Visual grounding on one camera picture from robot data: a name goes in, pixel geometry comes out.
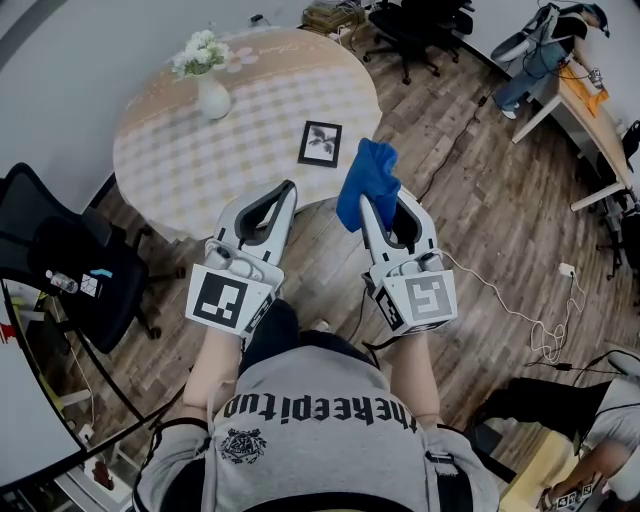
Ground stack of cardboard items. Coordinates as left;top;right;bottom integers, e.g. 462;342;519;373
300;0;367;37

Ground clear water bottle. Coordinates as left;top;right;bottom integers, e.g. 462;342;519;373
44;269;81;296

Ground white flower bouquet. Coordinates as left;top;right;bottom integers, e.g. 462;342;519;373
170;29;232;78

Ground black mesh office chair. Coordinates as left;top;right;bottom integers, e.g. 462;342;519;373
0;161;187;356
361;0;477;86

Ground grey wall rail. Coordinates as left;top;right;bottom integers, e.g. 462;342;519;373
0;0;70;72

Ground orange cloth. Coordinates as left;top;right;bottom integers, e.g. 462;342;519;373
558;64;611;119

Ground small wooden side table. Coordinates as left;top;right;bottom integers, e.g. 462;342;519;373
498;428;582;512

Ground round table with checked cloth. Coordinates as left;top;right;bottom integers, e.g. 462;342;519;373
112;27;384;242

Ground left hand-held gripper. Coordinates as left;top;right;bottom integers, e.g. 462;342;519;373
184;178;299;339

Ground white curved desk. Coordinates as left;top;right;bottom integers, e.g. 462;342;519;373
0;279;87;494

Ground person's right forearm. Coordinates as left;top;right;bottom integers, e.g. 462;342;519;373
389;331;442;429

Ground black framed picture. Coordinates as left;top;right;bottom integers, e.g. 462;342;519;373
297;120;344;169

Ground blue cloth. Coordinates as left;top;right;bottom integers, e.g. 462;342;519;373
335;137;403;234

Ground white ribbed vase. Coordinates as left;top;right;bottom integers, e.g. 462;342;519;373
196;71;233;122

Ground wooden desk with white legs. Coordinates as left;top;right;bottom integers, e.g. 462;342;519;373
510;61;639;213

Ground person's black shorts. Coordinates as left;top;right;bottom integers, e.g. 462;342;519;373
239;298;382;374

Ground black floor cable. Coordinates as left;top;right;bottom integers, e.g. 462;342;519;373
416;94;489;204

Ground white cable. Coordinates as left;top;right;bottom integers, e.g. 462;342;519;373
441;249;588;366

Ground person's left forearm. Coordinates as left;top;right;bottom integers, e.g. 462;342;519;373
181;326;247;409

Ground person's grey printed shirt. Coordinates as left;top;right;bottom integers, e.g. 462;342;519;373
130;344;502;512

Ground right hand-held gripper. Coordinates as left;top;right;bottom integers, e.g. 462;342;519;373
359;187;459;338

